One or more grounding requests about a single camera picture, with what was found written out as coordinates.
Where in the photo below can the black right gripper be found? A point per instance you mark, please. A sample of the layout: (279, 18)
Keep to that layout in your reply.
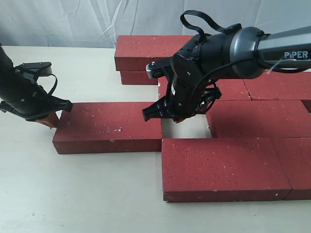
(181, 103)

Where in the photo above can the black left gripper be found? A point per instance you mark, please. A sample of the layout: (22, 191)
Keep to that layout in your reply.
(37, 106)

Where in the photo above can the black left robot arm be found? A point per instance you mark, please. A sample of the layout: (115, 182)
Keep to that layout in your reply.
(21, 95)

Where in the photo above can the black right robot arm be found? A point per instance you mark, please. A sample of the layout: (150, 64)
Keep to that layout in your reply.
(237, 53)

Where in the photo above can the large front red brick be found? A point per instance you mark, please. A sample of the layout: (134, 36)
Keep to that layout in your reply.
(222, 170)

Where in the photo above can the wrinkled white backdrop cloth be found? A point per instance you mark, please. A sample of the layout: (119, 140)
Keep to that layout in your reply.
(98, 23)

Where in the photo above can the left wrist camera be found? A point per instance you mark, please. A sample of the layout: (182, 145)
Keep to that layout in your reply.
(39, 69)

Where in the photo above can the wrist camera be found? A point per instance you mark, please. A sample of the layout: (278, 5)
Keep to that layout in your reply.
(160, 68)
(39, 69)

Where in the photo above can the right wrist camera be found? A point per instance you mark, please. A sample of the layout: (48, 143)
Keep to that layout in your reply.
(160, 68)

